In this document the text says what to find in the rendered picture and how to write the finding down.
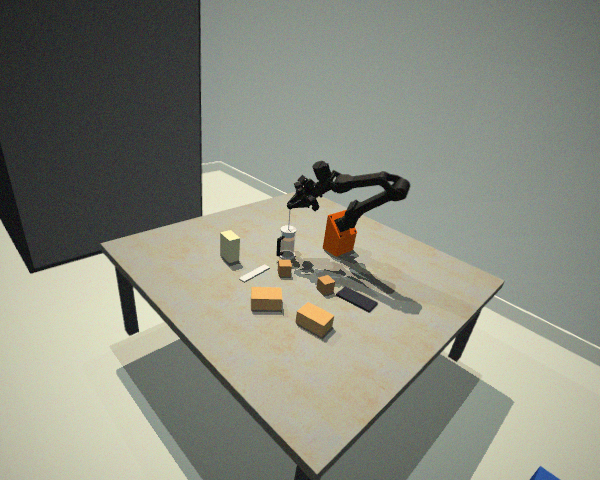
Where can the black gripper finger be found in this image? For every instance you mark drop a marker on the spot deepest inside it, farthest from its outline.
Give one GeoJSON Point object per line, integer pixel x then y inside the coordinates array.
{"type": "Point", "coordinates": [296, 197]}
{"type": "Point", "coordinates": [301, 203]}

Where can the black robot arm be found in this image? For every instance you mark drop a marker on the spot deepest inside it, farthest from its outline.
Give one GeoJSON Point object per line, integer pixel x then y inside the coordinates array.
{"type": "Point", "coordinates": [345, 182]}

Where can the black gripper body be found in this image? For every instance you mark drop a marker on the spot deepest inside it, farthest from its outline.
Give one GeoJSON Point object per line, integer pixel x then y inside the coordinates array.
{"type": "Point", "coordinates": [311, 197]}

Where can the white flat bar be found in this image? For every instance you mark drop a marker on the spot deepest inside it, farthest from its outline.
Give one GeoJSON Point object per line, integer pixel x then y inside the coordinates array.
{"type": "Point", "coordinates": [254, 273]}

